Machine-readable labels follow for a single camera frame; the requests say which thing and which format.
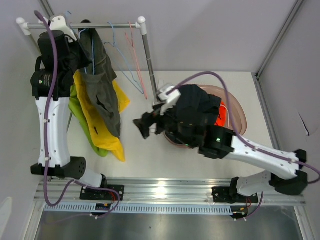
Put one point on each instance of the navy dark shorts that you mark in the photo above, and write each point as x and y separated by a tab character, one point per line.
196	102

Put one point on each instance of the yellow shorts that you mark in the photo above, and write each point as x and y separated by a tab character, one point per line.
101	136

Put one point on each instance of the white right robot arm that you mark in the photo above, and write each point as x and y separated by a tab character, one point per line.
281	170

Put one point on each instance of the olive green shorts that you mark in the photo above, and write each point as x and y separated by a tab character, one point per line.
100	89

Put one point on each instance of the translucent pink plastic basin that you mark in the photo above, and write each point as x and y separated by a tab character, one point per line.
235	115

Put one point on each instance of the slotted grey cable duct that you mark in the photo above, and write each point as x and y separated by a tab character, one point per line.
127	208

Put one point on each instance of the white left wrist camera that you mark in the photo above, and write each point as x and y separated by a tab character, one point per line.
59	23

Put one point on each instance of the lime green shorts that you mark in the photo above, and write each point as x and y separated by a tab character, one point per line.
76	110

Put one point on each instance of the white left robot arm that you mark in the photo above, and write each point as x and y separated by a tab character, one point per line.
61	56

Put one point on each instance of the orange shorts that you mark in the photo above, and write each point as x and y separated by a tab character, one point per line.
223	119

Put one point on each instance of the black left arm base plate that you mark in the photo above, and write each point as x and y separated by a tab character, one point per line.
102	195

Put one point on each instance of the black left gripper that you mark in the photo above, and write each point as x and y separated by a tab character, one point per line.
85	60

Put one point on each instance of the metal clothes rack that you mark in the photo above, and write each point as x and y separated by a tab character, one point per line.
140	25

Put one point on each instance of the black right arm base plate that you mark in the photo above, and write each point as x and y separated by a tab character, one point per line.
221	194

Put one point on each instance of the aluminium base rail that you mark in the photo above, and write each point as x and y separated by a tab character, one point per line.
161	191

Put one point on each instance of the pink wire hanger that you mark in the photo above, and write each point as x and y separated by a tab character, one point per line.
132	49

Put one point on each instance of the blue hanger with olive shorts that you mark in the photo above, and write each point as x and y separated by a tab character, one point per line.
86	38

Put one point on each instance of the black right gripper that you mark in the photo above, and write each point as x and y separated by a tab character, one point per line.
147	120

